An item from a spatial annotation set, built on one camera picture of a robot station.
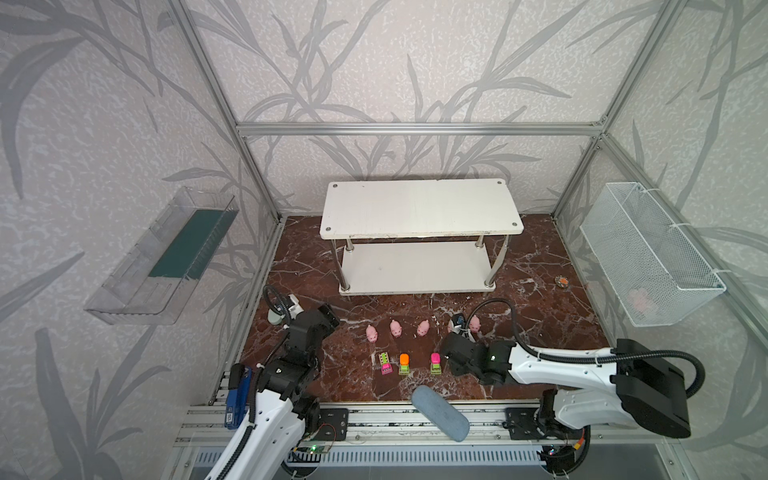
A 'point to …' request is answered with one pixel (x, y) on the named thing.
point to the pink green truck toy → (386, 367)
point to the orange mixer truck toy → (404, 364)
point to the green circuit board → (316, 449)
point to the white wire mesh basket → (656, 273)
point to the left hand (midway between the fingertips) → (327, 301)
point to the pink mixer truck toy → (435, 365)
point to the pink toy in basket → (639, 298)
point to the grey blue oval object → (449, 421)
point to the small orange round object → (561, 281)
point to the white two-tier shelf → (418, 237)
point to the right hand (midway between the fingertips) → (452, 346)
